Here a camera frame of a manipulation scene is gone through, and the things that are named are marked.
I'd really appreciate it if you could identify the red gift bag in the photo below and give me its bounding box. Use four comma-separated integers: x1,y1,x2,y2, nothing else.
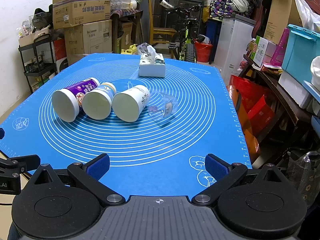
226,75,275,163

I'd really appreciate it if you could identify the clear plastic cup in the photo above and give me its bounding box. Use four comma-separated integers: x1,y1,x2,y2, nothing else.
148,91,178,122

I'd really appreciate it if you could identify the red bucket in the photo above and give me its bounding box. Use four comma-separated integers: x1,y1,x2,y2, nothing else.
194,41,213,63

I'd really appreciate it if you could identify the blue white paper cup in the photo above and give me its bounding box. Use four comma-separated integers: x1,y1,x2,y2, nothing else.
82,82,117,120

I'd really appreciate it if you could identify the black shelf cart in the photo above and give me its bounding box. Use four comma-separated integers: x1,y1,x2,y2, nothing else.
18,32,56,93

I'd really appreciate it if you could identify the green white carton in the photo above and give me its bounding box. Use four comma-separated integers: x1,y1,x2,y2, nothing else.
250,36,269,68

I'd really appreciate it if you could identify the wooden chair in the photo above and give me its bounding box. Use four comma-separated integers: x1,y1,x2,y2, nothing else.
148,0,177,45

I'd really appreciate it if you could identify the white tissue box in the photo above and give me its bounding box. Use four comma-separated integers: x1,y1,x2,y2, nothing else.
137,43,166,77

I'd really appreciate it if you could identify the light blue storage bin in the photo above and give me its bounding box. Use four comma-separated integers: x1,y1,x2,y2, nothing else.
281,24,320,85

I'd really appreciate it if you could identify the black bicycle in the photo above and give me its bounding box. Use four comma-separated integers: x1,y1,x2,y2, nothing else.
155,0,204,63

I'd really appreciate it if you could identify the top cardboard box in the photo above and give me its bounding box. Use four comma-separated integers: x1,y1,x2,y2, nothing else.
53,0,111,29

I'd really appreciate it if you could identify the lower cardboard box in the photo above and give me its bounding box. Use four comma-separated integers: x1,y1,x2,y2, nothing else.
64,20,112,65

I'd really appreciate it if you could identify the purple paper cup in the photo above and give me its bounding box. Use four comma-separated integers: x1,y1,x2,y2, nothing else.
52,77,100,122

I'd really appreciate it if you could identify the white chest freezer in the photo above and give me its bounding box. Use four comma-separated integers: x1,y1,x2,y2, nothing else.
214,15,256,85

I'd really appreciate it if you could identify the tall brown cardboard box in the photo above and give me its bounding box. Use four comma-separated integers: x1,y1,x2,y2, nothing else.
264,0,302,44

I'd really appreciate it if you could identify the dark wooden side table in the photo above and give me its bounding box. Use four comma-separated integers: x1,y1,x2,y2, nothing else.
238,54,313,133

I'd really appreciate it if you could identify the blue silicone baking mat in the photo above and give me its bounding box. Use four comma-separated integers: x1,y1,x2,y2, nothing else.
1,54,251,198

